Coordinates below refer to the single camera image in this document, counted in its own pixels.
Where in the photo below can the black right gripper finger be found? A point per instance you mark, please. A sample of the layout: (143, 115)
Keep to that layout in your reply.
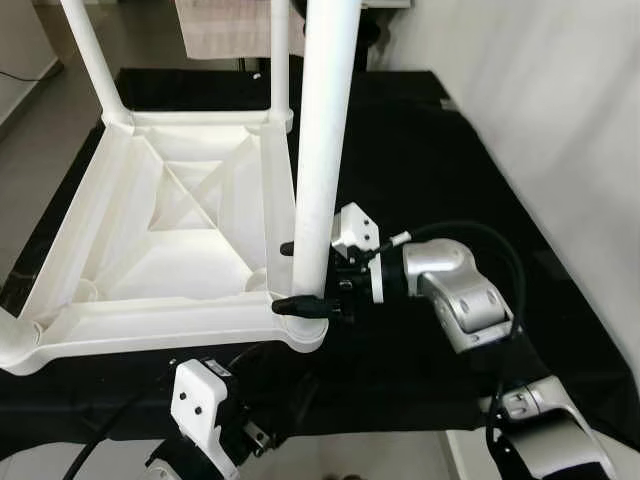
(288, 248)
(300, 306)

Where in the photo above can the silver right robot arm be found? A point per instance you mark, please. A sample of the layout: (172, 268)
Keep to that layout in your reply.
(460, 290)

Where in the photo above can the black tablecloth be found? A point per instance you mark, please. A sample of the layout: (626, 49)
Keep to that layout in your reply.
(450, 330)

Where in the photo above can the grey tape patch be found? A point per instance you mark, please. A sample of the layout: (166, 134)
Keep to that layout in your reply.
(447, 103)

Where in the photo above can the beige hanging towel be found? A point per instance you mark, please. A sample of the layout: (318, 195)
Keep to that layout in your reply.
(225, 28)

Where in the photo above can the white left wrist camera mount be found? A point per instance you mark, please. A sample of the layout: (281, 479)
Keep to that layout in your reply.
(197, 405)

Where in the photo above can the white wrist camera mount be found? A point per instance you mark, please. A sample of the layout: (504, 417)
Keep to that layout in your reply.
(352, 228)
(197, 405)

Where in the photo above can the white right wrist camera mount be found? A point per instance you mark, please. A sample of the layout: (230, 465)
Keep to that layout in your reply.
(352, 228)

